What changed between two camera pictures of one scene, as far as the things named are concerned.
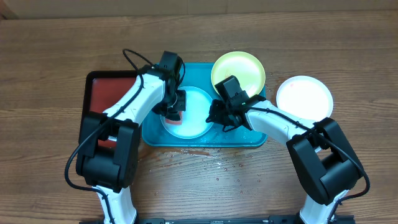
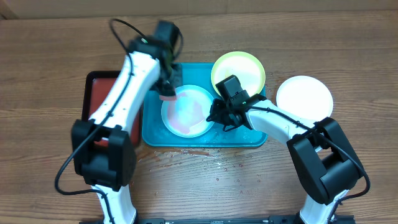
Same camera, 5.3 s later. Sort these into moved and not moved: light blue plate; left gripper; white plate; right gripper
Moved: left gripper
Not moved: light blue plate; right gripper; white plate
